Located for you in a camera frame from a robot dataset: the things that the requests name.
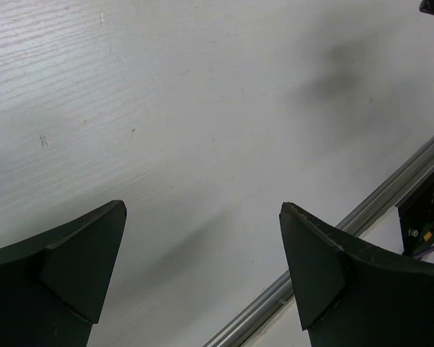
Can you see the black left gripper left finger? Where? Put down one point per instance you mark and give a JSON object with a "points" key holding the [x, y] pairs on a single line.
{"points": [[53, 285]]}

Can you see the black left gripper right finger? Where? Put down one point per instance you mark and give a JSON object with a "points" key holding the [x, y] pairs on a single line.
{"points": [[350, 292]]}

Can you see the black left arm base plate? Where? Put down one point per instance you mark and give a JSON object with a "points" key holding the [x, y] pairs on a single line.
{"points": [[416, 215]]}

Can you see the aluminium table rail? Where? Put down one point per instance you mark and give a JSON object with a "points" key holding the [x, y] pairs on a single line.
{"points": [[394, 190]]}

